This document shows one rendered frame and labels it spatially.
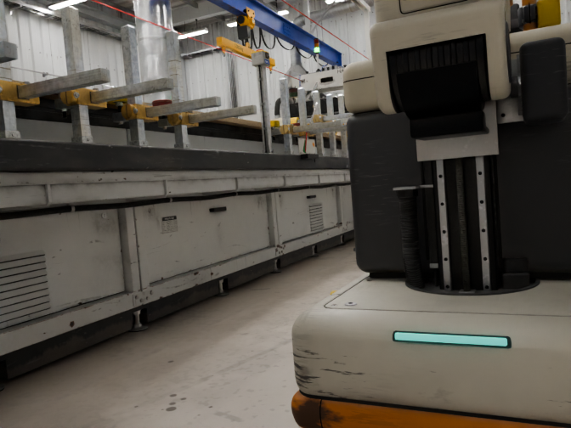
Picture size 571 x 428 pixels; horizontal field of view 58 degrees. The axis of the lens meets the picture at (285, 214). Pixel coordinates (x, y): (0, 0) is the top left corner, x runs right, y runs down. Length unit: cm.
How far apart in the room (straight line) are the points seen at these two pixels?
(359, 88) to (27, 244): 114
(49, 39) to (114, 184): 1005
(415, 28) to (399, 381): 61
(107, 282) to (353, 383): 127
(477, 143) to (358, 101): 31
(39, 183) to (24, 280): 39
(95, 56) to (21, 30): 181
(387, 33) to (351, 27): 1185
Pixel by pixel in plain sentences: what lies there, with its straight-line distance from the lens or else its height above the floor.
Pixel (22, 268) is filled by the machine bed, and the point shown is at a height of 34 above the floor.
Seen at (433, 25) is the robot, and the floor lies 77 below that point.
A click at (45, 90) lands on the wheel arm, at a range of 146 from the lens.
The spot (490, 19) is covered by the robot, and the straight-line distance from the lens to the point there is 95.
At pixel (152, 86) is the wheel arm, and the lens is 156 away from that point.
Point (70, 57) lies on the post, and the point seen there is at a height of 96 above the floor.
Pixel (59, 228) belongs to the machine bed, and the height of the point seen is 45.
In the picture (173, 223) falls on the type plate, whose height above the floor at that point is 40.
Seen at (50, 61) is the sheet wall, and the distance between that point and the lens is 1162.
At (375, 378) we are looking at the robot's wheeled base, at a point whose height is 17.
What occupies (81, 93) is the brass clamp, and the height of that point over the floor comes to 85.
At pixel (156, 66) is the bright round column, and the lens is 723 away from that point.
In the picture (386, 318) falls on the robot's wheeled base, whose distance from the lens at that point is 97.
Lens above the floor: 53
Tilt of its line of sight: 3 degrees down
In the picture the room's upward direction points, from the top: 5 degrees counter-clockwise
